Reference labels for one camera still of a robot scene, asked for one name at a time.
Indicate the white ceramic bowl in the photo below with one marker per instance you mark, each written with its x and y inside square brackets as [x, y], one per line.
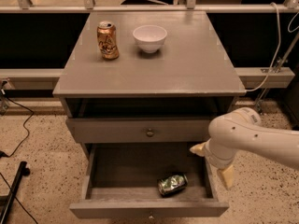
[149, 38]

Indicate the closed grey top drawer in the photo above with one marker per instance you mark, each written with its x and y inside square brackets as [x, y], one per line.
[138, 130]

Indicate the green soda can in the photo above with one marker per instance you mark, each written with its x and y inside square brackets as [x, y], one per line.
[172, 184]

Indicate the metal railing frame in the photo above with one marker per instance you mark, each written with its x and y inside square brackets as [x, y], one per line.
[88, 6]

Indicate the gold soda can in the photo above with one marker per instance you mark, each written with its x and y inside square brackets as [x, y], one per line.
[106, 39]

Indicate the open grey middle drawer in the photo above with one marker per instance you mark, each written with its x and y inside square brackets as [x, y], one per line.
[122, 181]

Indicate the black stand leg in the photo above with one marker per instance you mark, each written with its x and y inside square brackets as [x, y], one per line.
[6, 201]

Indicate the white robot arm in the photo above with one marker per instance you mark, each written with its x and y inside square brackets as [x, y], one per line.
[242, 129]

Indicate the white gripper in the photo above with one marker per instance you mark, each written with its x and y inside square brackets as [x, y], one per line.
[214, 158]

